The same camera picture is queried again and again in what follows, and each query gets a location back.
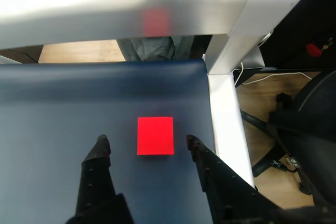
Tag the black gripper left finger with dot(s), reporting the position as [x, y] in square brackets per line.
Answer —
[95, 182]

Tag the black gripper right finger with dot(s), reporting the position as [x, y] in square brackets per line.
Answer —
[228, 195]

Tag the red cube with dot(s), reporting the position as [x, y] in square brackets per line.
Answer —
[155, 136]

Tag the blue-grey table mat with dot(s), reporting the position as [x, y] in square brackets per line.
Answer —
[65, 103]

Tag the black office chair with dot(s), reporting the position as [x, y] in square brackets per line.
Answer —
[315, 108]

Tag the person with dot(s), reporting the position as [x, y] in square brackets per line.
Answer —
[155, 49]

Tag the red key tag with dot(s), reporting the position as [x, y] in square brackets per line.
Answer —
[313, 50]

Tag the black cabinet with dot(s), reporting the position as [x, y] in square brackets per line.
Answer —
[309, 11]

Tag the silver metal table frame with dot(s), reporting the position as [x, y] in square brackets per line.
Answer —
[105, 11]

